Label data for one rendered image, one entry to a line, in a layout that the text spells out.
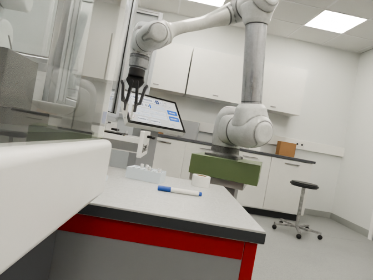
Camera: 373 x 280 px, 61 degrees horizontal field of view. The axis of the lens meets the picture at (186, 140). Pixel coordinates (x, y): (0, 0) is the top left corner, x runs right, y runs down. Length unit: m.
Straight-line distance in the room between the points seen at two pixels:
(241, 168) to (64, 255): 1.00
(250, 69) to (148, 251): 1.04
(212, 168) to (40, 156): 1.32
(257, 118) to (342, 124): 4.48
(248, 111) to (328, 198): 4.51
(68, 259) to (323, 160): 5.24
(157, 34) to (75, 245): 0.86
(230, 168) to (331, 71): 4.49
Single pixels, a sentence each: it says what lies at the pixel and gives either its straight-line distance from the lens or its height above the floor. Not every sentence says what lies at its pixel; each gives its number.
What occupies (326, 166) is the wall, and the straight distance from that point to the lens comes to 5.80.
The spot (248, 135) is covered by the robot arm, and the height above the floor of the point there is 0.99.
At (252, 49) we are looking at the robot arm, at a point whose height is 1.39.
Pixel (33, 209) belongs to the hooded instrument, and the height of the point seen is 0.85.
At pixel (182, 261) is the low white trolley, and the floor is 0.66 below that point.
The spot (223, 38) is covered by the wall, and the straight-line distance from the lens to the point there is 5.37.
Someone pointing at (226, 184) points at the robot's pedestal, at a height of 0.73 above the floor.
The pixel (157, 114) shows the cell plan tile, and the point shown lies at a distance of 2.42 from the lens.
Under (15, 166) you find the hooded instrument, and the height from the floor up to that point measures 0.89.
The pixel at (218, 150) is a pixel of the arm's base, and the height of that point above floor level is 0.89.
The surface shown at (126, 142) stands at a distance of 1.30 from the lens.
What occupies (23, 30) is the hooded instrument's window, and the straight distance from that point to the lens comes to 0.28.
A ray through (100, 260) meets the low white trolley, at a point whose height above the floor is 0.63.
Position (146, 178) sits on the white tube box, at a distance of 1.10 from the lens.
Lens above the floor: 0.94
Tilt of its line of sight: 1 degrees down
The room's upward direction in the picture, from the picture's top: 10 degrees clockwise
